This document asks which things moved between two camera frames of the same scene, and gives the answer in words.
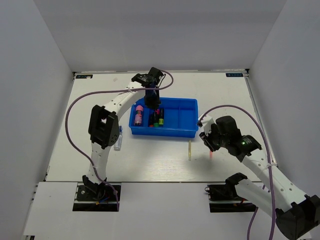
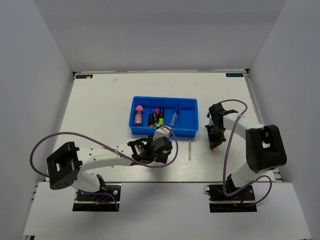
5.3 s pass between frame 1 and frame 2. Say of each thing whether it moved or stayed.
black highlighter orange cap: stayed
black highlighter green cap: stayed
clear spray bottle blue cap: moved
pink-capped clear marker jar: stayed
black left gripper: moved
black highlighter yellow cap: stayed
